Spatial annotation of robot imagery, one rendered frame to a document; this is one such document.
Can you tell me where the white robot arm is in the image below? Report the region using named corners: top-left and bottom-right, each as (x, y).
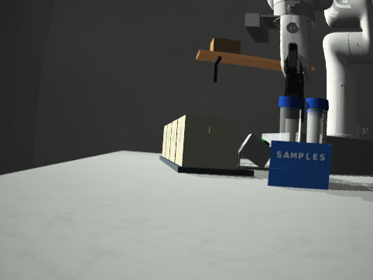
top-left (245, 0), bottom-right (373, 138)

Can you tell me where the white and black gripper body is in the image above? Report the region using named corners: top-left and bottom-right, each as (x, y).
top-left (274, 14), bottom-right (315, 83)

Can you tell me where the blue tube rack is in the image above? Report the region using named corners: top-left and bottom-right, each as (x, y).
top-left (268, 140), bottom-right (332, 190)

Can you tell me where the beige bucket adapter with holes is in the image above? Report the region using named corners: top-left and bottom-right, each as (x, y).
top-left (175, 115), bottom-right (240, 169)

